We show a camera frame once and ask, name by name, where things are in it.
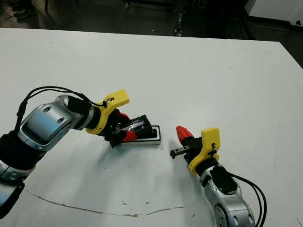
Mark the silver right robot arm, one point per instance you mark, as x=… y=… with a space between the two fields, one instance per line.
x=227 y=203

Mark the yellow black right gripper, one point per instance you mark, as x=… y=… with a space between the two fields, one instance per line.
x=209 y=146

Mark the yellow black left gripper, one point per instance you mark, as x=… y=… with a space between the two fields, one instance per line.
x=113 y=99

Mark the white camera box base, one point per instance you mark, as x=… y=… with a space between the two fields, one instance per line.
x=146 y=143

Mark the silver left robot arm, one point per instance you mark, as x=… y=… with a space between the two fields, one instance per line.
x=42 y=127

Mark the black camera box lid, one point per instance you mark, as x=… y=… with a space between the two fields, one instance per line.
x=142 y=126

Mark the dark shoe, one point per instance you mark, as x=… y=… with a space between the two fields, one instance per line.
x=23 y=13

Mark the white cabinet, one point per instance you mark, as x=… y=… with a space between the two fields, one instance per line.
x=274 y=9

